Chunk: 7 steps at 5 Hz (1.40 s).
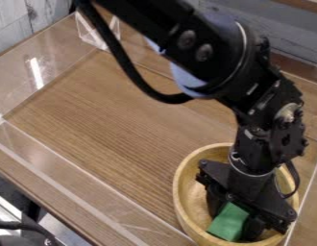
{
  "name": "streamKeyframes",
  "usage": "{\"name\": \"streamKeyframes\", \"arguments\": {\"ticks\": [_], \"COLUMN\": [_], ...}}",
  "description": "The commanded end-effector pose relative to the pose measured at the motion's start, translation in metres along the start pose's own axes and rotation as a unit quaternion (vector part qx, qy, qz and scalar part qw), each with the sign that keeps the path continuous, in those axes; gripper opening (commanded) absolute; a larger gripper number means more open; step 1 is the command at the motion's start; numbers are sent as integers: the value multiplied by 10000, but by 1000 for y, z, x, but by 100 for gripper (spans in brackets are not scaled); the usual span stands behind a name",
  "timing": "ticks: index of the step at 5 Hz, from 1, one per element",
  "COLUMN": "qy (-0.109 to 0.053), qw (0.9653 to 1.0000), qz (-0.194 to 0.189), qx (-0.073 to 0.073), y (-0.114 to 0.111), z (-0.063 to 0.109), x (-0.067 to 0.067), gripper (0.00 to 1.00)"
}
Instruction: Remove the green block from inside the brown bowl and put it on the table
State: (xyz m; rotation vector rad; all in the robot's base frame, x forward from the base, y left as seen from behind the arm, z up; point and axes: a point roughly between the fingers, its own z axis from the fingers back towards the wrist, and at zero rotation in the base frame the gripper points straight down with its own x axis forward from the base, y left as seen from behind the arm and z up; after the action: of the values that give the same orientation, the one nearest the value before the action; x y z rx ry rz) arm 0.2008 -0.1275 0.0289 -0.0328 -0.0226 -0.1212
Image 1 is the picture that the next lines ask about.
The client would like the black cable lower left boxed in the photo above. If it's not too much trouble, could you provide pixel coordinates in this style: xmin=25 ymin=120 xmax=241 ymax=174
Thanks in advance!
xmin=0 ymin=220 xmax=59 ymax=246

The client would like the grey metal frame part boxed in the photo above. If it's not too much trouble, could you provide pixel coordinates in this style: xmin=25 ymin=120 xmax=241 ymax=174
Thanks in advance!
xmin=0 ymin=192 xmax=87 ymax=246

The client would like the green rectangular block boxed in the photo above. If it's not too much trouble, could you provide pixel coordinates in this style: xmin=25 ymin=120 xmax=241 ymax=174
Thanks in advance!
xmin=206 ymin=203 xmax=249 ymax=242

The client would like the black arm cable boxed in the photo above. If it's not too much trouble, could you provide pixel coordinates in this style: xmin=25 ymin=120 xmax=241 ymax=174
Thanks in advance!
xmin=273 ymin=160 xmax=301 ymax=200

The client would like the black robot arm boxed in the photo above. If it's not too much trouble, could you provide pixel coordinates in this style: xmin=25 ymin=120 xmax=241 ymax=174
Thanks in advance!
xmin=75 ymin=0 xmax=309 ymax=241

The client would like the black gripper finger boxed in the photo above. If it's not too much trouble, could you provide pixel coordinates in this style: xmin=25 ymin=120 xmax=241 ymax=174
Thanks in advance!
xmin=206 ymin=186 xmax=226 ymax=217
xmin=242 ymin=217 xmax=266 ymax=241

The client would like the clear acrylic enclosure wall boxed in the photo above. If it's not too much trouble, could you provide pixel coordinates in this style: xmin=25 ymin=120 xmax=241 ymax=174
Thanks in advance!
xmin=0 ymin=15 xmax=317 ymax=246

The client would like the brown wooden bowl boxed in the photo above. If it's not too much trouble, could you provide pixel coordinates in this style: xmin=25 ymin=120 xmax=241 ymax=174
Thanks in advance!
xmin=174 ymin=143 xmax=299 ymax=246

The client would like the clear acrylic corner bracket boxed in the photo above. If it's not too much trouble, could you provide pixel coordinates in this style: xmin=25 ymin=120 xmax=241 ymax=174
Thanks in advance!
xmin=76 ymin=12 xmax=120 ymax=51

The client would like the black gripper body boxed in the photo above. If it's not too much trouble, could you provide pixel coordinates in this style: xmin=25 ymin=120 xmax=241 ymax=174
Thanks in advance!
xmin=196 ymin=157 xmax=299 ymax=234

